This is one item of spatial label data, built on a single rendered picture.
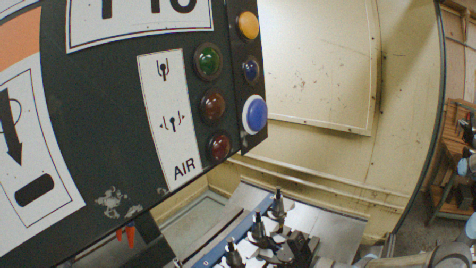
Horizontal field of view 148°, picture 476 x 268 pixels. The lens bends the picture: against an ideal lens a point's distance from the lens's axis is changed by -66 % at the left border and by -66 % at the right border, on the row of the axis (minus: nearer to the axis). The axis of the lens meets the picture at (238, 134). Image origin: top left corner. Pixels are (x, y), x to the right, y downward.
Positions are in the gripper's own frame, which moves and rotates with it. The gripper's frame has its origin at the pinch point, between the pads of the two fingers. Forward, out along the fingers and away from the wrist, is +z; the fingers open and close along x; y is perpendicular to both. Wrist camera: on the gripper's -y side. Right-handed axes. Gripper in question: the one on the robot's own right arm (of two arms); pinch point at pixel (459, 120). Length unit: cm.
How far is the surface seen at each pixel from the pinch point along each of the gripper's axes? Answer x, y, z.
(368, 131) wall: -68, -1, -9
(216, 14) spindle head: -92, -40, -77
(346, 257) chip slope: -73, 61, -31
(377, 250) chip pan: -50, 72, -20
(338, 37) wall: -77, -41, -5
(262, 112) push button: -92, -31, -74
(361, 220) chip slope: -66, 52, -11
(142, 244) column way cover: -166, 30, -66
